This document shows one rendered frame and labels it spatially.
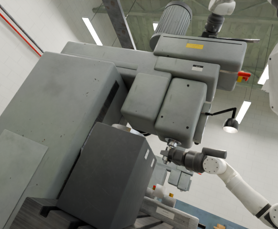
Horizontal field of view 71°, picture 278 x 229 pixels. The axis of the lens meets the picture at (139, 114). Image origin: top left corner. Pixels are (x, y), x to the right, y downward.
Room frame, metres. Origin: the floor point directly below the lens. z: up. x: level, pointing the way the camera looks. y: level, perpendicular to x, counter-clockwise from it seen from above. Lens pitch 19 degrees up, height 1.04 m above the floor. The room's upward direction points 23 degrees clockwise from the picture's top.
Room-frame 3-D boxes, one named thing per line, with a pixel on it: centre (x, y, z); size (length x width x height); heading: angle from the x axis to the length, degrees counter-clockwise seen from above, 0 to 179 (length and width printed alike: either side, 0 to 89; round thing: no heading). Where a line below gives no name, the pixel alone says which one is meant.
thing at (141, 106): (1.02, -0.03, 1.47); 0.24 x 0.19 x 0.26; 157
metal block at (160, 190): (1.06, -0.26, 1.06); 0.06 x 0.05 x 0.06; 160
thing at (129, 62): (1.14, 0.25, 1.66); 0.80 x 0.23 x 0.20; 67
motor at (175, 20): (1.04, 0.02, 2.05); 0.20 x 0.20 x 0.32
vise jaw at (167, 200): (1.04, -0.31, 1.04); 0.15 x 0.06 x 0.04; 160
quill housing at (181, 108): (0.95, -0.21, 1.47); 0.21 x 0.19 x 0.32; 157
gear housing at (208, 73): (0.96, -0.17, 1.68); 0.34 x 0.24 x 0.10; 67
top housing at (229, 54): (0.95, -0.20, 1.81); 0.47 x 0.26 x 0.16; 67
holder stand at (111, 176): (0.51, -0.01, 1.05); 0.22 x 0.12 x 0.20; 160
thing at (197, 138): (0.91, -0.31, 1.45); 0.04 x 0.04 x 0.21; 67
